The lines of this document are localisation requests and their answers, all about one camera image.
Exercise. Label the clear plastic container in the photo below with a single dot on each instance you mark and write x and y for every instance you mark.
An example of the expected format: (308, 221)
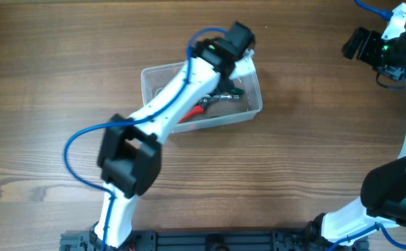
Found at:
(220, 113)

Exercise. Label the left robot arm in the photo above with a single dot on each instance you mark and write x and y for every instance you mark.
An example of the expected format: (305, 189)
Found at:
(130, 156)

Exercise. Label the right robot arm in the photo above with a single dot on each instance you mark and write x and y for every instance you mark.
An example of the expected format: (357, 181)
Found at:
(382, 201)

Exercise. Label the silver ratchet wrench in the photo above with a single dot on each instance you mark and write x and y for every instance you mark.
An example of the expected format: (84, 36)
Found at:
(228, 97)

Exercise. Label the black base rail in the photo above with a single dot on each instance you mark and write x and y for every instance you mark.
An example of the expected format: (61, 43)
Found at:
(202, 241)

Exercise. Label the green handled screwdriver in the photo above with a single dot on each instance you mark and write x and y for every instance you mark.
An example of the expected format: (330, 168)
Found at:
(237, 91)

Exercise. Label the red handled cutters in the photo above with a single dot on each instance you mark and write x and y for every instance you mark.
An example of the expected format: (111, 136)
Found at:
(199, 108)

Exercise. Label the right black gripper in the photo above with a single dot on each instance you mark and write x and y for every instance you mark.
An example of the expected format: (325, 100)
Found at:
(371, 39)

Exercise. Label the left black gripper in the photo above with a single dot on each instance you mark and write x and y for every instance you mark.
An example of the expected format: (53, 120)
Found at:
(228, 89)

